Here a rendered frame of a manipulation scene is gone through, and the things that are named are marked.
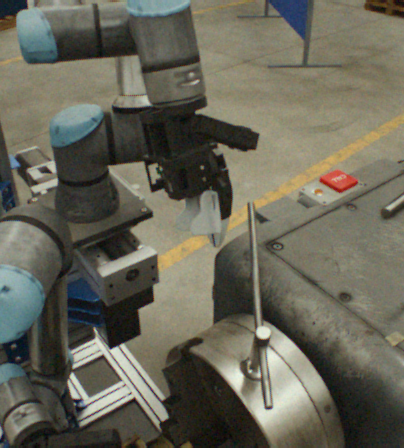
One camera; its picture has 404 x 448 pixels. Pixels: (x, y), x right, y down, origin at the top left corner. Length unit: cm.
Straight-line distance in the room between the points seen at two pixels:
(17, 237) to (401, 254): 65
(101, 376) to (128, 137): 119
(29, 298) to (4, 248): 7
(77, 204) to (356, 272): 61
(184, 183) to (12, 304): 26
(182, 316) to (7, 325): 187
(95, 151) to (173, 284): 167
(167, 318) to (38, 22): 196
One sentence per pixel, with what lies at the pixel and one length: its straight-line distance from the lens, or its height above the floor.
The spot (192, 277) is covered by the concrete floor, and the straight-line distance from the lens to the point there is 271.
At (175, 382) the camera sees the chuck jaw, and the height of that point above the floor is 119.
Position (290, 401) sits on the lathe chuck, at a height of 121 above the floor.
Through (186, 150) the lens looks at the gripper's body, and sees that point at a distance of 66.
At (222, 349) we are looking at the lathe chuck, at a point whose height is 123.
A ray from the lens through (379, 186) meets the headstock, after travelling 115.
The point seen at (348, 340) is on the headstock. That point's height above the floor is 125.
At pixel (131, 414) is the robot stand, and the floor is 21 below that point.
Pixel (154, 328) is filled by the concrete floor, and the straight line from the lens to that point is 247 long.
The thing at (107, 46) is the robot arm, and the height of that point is 162.
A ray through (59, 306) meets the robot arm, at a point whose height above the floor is 121.
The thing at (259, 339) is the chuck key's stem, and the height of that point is 132.
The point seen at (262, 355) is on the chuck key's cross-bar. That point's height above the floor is 130.
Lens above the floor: 184
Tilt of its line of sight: 37 degrees down
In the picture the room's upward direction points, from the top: straight up
